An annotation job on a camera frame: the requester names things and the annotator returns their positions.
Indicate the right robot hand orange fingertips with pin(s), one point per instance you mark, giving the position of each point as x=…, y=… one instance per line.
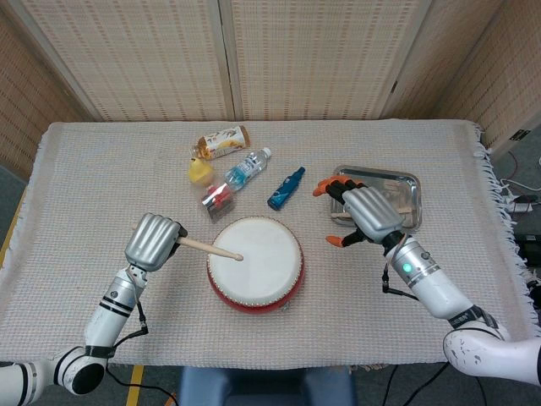
x=374, y=211

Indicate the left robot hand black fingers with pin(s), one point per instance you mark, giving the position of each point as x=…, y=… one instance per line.
x=150, y=241

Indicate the wooden drumstick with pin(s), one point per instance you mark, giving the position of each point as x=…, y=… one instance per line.
x=340, y=215
x=211, y=248

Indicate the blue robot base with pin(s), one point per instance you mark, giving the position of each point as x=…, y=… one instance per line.
x=266, y=387

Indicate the rectangular metal tray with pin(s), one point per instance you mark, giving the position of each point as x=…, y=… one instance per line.
x=406, y=186

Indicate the red drum white skin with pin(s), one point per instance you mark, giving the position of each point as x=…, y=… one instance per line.
x=262, y=275

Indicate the white woven tablecloth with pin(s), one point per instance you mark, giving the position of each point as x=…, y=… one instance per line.
x=105, y=190

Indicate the clear plastic box red contents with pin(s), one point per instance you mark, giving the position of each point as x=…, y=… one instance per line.
x=217, y=201

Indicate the yellow toy pear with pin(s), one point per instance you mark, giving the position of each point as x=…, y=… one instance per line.
x=199, y=172

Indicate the small blue bottle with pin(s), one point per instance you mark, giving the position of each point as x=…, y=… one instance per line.
x=283, y=190

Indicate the clear water bottle blue label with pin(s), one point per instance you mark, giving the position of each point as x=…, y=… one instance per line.
x=245, y=169

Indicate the biscuit snack packet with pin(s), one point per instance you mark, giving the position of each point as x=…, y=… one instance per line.
x=222, y=141

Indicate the white power strip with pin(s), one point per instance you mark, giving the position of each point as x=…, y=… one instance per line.
x=522, y=207

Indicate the black box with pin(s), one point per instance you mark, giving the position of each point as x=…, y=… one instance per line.
x=530, y=249

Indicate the black label plate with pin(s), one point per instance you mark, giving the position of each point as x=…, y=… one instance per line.
x=520, y=134

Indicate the woven folding screen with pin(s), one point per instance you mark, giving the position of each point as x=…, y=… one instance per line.
x=127, y=63

